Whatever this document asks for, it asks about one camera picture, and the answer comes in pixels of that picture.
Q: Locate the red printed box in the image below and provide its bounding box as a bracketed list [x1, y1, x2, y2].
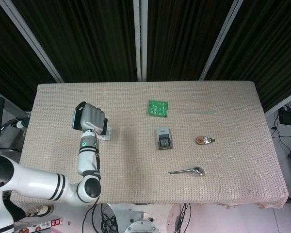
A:
[14, 216, 64, 233]

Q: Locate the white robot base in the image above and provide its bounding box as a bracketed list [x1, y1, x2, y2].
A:
[111, 203, 177, 233]

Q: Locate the green foil packet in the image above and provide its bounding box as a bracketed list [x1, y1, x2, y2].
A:
[147, 99, 168, 118]

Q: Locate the grey date stamp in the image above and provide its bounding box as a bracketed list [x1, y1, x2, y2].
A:
[156, 127, 173, 150]

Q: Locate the brown correction tape dispenser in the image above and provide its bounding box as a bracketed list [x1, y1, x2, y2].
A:
[195, 136, 216, 146]

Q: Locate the beige waffle tablecloth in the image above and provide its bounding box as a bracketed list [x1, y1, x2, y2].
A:
[10, 81, 290, 210]

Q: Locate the black cable bundle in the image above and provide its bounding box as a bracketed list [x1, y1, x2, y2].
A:
[84, 198, 118, 233]

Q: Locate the black curtain panel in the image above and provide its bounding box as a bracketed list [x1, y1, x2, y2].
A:
[11, 0, 139, 82]
[205, 0, 291, 112]
[0, 0, 58, 111]
[146, 0, 237, 81]

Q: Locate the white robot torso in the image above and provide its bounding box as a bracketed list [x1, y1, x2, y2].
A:
[0, 190, 15, 233]

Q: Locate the black equipment box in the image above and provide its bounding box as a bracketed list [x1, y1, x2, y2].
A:
[278, 108, 291, 127]

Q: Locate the white frame beam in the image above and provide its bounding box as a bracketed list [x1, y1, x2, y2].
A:
[263, 87, 291, 115]

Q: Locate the white frame post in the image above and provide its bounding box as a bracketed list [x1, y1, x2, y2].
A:
[0, 0, 64, 83]
[198, 0, 244, 81]
[132, 0, 148, 82]

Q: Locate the black floor cable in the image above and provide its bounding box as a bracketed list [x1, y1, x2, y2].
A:
[271, 126, 291, 161]

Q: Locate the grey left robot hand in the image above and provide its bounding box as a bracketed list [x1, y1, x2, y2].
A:
[79, 102, 109, 135]

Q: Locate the bent metal tool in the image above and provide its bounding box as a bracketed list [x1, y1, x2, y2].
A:
[168, 166, 206, 177]

